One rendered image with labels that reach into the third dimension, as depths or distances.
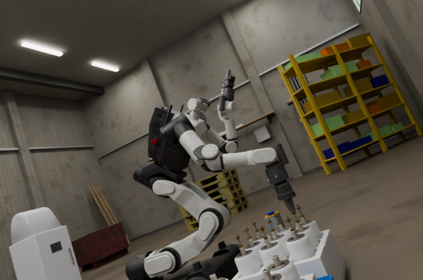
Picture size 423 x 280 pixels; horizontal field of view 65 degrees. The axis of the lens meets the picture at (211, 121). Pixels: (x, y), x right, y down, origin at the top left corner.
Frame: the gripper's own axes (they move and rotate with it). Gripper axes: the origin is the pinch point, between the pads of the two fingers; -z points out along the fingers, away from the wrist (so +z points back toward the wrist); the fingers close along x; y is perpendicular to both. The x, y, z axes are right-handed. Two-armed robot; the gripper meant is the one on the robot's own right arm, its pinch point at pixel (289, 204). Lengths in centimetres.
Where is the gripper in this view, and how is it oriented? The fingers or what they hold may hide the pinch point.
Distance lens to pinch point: 153.9
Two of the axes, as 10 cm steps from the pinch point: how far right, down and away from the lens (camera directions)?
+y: -9.2, 3.3, -1.9
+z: -3.7, -9.1, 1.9
